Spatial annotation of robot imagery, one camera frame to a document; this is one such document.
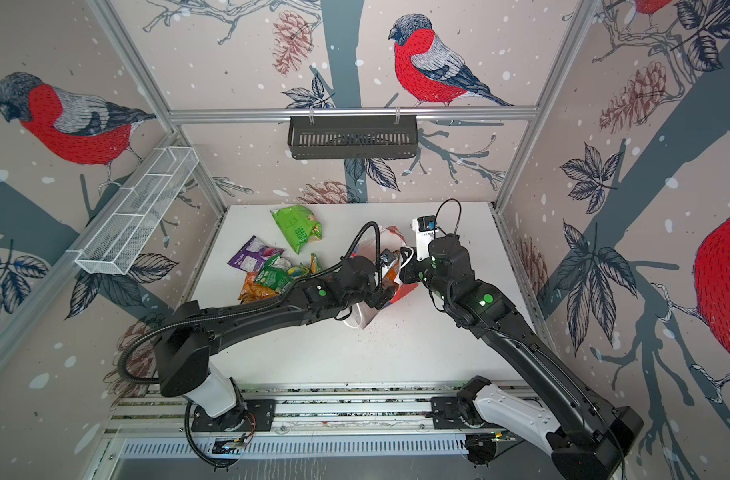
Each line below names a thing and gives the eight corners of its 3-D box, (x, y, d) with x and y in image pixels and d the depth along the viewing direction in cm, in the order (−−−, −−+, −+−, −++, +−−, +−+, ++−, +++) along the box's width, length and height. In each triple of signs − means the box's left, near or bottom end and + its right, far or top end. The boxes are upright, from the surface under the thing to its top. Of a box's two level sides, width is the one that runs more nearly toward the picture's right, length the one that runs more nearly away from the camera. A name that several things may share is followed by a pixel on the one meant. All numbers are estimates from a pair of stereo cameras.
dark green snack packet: (256, 285, 98) (251, 275, 94) (278, 260, 105) (273, 249, 101) (289, 301, 95) (285, 291, 90) (309, 274, 101) (306, 264, 97)
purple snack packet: (232, 264, 105) (227, 257, 102) (252, 240, 113) (249, 234, 109) (265, 277, 102) (261, 271, 99) (284, 252, 109) (282, 245, 106)
